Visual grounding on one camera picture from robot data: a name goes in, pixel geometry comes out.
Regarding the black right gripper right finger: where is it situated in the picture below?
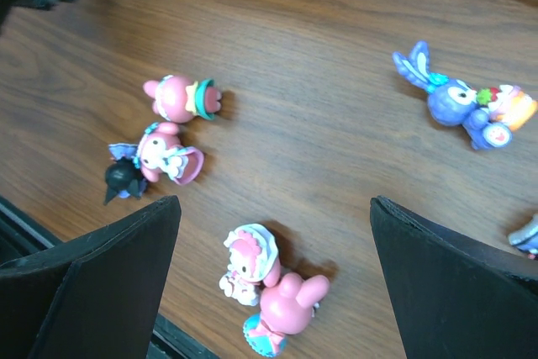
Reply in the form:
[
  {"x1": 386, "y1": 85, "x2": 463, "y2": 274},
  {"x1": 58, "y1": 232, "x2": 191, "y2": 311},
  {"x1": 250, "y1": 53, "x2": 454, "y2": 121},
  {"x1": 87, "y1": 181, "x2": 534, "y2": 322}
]
[{"x1": 370, "y1": 196, "x2": 537, "y2": 359}]

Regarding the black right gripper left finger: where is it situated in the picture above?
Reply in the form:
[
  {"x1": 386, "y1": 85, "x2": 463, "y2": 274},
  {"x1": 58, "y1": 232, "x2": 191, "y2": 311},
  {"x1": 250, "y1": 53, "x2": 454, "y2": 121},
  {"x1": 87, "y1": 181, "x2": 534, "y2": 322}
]
[{"x1": 0, "y1": 194, "x2": 182, "y2": 359}]

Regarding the purple bunny holding cake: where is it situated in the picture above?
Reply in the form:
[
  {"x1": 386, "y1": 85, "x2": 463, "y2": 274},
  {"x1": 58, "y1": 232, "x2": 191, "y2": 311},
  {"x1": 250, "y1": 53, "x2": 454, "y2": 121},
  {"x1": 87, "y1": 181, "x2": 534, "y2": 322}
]
[{"x1": 393, "y1": 40, "x2": 537, "y2": 150}]

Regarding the black imp toy right upper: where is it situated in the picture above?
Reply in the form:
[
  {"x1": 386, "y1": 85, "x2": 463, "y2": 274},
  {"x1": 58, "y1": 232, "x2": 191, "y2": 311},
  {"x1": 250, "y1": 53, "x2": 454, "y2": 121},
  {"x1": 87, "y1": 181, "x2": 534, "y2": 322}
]
[{"x1": 508, "y1": 214, "x2": 538, "y2": 260}]

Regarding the black imp toy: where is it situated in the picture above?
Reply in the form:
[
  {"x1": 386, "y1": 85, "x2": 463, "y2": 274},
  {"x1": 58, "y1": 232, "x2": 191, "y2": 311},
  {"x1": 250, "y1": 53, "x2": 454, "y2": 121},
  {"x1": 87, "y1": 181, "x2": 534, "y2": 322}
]
[
  {"x1": 508, "y1": 214, "x2": 538, "y2": 260},
  {"x1": 103, "y1": 157, "x2": 147, "y2": 205}
]

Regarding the black imp toy left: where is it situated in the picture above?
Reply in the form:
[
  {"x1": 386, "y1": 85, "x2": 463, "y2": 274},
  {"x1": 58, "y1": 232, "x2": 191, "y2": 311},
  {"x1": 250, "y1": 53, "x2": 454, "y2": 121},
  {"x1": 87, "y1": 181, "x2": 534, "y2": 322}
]
[{"x1": 103, "y1": 157, "x2": 147, "y2": 205}]

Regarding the pink bunny frilly dress toy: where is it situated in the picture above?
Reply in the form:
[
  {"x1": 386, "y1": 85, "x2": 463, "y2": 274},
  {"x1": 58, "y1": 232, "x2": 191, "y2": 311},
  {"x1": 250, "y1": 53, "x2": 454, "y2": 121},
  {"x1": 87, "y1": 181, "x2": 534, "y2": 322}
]
[{"x1": 108, "y1": 121, "x2": 205, "y2": 187}]

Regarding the pink bunny white bonnet toy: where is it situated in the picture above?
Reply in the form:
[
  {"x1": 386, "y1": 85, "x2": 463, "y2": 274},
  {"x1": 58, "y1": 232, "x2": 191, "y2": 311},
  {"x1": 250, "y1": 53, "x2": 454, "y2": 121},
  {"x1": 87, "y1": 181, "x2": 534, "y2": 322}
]
[{"x1": 219, "y1": 224, "x2": 282, "y2": 307}]

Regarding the pink bunny blue skirt toy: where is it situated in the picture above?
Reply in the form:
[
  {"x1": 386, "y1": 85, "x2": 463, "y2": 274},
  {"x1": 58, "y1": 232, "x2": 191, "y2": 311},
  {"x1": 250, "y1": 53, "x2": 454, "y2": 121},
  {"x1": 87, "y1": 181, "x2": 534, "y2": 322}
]
[{"x1": 243, "y1": 272, "x2": 330, "y2": 358}]

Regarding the pink bunny green hat toy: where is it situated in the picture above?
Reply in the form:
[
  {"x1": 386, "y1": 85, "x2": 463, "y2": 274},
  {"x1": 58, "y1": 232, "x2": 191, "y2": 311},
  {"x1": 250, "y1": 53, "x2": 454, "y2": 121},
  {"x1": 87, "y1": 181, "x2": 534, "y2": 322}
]
[{"x1": 143, "y1": 75, "x2": 222, "y2": 124}]

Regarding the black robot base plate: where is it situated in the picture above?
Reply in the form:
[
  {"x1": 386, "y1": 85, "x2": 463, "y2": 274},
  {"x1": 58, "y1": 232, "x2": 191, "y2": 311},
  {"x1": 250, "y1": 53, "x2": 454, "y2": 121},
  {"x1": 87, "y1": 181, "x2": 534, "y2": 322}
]
[{"x1": 0, "y1": 197, "x2": 219, "y2": 359}]

